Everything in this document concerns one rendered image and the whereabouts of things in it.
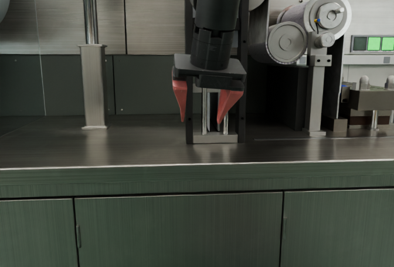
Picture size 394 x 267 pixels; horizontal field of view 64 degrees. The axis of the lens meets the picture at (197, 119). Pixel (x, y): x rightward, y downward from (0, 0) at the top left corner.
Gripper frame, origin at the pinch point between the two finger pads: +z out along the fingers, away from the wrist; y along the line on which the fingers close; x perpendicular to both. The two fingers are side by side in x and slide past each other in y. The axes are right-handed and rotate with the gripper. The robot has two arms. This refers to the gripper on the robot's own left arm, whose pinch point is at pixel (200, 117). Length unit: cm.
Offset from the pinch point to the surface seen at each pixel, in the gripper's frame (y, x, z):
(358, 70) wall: -228, -287, 86
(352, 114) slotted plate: -56, -41, 18
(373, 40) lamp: -80, -77, 2
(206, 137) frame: -6.9, -26.9, 21.4
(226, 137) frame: -12.5, -26.8, 21.0
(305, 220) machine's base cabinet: -30.8, -7.7, 31.5
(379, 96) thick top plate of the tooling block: -60, -37, 10
